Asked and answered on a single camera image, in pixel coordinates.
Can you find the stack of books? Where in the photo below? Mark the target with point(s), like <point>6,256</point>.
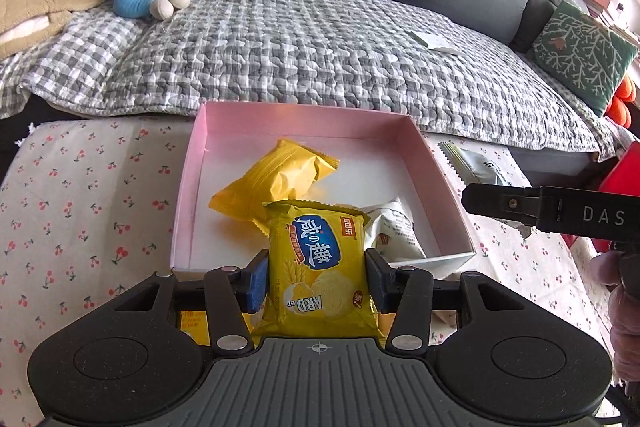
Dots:
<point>597,2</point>

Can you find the flat white packet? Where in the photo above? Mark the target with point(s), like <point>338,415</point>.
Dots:
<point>436,41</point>

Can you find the green branch-pattern cushion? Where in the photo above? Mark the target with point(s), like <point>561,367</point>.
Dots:
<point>585,52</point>

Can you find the pale green snack packet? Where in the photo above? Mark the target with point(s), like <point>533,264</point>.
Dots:
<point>475,164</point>

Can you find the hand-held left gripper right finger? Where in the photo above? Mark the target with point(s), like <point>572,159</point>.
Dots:
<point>377,279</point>

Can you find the red object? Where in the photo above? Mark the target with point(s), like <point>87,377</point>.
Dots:
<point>625,172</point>

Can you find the person's right hand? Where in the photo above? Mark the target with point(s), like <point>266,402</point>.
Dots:
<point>622,317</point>

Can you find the white green snack packet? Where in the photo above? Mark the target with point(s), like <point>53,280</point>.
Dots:
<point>395,227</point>

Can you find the cherry print tablecloth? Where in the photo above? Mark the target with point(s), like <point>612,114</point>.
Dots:
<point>75,207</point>

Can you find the small yellow packet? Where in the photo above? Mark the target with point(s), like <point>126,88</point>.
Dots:
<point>194,327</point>

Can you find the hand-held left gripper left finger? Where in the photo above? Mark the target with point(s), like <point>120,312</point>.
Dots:
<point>257,279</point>

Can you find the grey checked quilt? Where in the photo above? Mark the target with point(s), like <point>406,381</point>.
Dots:
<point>300,47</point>

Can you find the plain yellow snack packet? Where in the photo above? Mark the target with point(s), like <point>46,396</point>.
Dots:
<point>280,172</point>

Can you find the pink cardboard box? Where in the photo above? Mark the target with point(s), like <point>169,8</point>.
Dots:
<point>310,122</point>

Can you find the orange plush object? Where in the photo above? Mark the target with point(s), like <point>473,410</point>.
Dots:
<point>622,104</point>

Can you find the yellow cracker packet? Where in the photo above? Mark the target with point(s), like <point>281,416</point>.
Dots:
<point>320,257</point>

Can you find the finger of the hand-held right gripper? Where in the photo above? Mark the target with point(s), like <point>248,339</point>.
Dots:
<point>500,202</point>

